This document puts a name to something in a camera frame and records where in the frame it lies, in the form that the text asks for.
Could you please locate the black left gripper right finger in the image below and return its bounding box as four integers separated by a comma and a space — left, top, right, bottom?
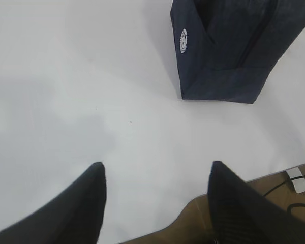
207, 161, 305, 243

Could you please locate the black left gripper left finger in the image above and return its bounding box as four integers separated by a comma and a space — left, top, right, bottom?
0, 162, 107, 243

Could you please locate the dark blue fabric bag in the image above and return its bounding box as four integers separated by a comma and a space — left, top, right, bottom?
170, 0, 305, 104

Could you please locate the black floor cable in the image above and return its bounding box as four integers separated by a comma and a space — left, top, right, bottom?
262, 174, 305, 217

